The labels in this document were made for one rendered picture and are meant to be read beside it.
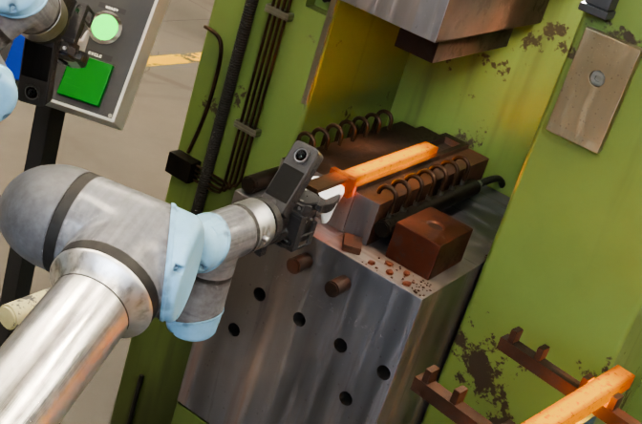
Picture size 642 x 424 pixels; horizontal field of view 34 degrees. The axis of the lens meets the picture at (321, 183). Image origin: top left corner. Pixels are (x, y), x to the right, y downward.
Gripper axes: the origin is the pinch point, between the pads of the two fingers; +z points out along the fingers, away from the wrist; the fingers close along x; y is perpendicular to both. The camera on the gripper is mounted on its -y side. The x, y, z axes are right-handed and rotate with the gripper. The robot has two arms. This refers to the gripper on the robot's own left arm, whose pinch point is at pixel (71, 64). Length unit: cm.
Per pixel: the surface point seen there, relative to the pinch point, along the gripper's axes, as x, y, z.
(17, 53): 12.2, 0.4, 9.8
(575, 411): -85, -26, -27
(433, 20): -52, 22, -10
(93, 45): 0.8, 5.9, 10.6
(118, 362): -3, -54, 119
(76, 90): 0.6, -2.3, 9.8
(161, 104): 43, 38, 277
